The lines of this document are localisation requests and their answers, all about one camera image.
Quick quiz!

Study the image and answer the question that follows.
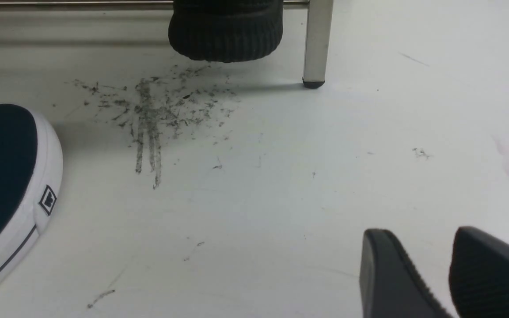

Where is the black knit sneaker right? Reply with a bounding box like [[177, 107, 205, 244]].
[[168, 0, 284, 63]]

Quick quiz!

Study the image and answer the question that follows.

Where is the steel shoe rack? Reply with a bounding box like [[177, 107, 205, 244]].
[[0, 0, 333, 89]]

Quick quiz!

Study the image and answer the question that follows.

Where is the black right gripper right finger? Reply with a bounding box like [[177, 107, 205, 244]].
[[448, 226, 509, 318]]

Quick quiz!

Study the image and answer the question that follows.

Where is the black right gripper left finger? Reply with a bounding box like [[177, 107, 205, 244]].
[[360, 229, 451, 318]]

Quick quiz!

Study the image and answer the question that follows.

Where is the navy slip-on shoe right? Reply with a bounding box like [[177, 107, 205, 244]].
[[0, 103, 63, 283]]

